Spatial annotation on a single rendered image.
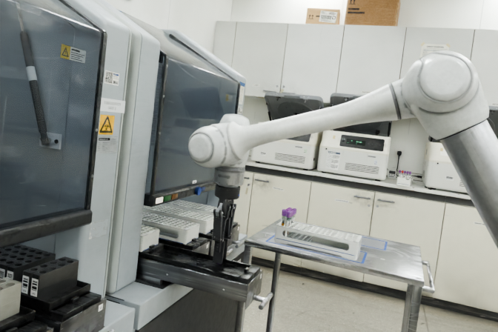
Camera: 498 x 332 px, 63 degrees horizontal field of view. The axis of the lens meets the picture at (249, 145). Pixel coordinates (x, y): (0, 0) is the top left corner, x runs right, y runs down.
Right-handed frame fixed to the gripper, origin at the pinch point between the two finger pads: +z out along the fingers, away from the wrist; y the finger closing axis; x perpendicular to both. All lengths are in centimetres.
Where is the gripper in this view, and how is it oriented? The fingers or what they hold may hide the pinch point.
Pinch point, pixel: (220, 250)
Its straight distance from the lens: 128.4
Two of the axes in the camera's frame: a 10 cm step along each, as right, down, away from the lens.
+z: -1.2, 9.9, 0.6
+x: 9.4, 1.3, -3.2
